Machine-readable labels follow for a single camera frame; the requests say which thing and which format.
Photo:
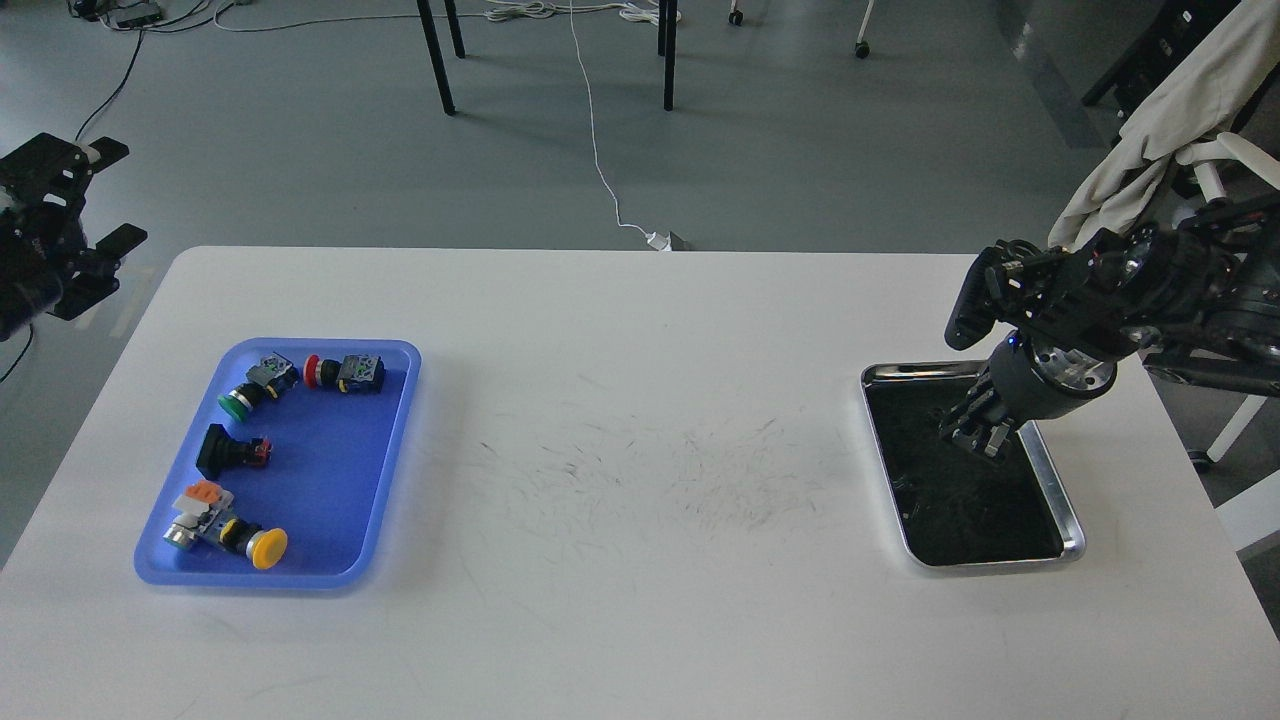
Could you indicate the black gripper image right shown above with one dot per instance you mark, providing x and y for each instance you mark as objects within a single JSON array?
[{"x": 1024, "y": 382}]

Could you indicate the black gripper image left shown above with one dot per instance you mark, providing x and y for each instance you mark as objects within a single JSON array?
[{"x": 45, "y": 183}]

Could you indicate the silver metal tray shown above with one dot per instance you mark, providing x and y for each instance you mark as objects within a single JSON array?
[{"x": 953, "y": 510}]

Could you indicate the blue plastic tray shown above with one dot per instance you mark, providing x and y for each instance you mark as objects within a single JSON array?
[{"x": 326, "y": 484}]

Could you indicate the black square push button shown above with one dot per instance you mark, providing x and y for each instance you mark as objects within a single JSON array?
[{"x": 219, "y": 452}]

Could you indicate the silver orange push button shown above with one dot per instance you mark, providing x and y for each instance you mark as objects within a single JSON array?
[{"x": 203, "y": 510}]

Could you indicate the white power adapter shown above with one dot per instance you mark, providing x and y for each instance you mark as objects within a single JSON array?
[{"x": 667, "y": 242}]

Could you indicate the black table leg left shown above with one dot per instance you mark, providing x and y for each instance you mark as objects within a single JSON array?
[{"x": 435, "y": 52}]

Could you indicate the black table leg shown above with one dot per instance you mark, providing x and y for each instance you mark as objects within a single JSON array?
[
  {"x": 435, "y": 52},
  {"x": 667, "y": 33}
]

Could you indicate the black table leg right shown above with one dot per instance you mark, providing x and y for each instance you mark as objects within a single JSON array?
[{"x": 667, "y": 33}]

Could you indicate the green push button switch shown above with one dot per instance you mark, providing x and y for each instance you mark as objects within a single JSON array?
[{"x": 269, "y": 379}]

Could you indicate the red push button switch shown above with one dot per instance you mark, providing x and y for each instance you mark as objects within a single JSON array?
[{"x": 355, "y": 374}]

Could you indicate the yellow push button switch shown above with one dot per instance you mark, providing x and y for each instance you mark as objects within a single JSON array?
[{"x": 263, "y": 547}]

